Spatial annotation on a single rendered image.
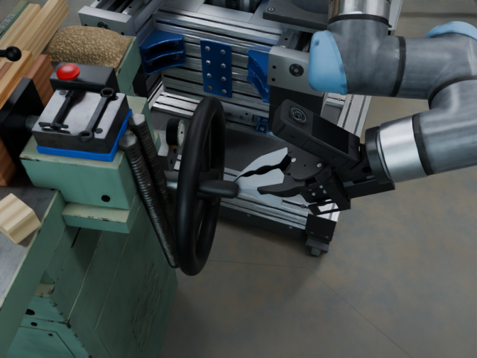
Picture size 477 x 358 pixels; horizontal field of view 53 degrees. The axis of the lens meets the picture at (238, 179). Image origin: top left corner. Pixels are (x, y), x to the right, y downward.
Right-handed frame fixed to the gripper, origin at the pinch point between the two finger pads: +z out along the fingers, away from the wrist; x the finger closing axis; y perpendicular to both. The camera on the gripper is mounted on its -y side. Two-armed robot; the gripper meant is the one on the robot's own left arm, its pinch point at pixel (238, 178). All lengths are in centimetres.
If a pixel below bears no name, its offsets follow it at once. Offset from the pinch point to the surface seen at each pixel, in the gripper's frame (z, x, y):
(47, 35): 33.5, 27.1, -20.8
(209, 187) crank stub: 2.4, -2.9, -2.8
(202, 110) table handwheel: 2.7, 7.4, -7.8
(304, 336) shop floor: 30, 13, 87
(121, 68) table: 20.9, 21.8, -11.7
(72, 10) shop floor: 150, 176, 20
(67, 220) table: 22.2, -7.9, -8.5
